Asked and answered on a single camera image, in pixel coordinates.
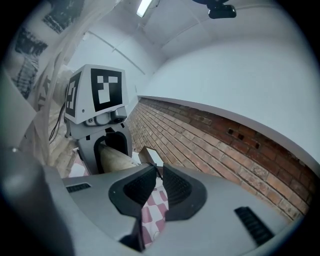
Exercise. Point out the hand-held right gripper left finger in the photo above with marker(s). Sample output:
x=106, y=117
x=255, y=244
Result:
x=100, y=195

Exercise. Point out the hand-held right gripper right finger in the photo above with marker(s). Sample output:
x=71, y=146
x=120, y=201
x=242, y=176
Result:
x=225, y=200

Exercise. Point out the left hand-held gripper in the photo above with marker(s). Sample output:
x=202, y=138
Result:
x=85, y=100

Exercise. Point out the person's left forearm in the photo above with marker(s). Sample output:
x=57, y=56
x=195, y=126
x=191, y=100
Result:
x=61, y=87

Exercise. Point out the brown box white inside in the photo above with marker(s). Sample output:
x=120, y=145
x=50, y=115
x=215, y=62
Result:
x=145, y=156

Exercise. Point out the pink white checkered tablecloth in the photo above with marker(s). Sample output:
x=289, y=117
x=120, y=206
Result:
x=155, y=200

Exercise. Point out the ceiling strip light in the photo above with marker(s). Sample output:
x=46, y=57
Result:
x=144, y=8

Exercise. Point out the black head camera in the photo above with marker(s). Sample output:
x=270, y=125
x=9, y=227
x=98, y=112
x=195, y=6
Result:
x=222, y=12

